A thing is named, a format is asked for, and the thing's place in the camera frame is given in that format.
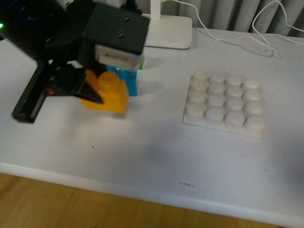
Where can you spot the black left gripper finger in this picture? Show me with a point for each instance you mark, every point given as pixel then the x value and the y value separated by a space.
pixel 34 95
pixel 88 93

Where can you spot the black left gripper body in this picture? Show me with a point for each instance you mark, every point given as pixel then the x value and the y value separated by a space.
pixel 66 37

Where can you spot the yellow two-stud block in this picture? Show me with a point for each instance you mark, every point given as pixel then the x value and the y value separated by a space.
pixel 113 92

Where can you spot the blue three-stud block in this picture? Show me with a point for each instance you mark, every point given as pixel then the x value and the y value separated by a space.
pixel 130 78

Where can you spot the green two-stud block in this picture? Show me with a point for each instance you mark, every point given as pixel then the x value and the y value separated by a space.
pixel 141 66

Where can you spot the white desk lamp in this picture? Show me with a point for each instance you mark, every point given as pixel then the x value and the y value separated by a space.
pixel 173 32

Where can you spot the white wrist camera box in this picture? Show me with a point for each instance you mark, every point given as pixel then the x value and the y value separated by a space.
pixel 117 58

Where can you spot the white studded base plate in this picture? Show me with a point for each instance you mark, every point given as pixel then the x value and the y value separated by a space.
pixel 232 105

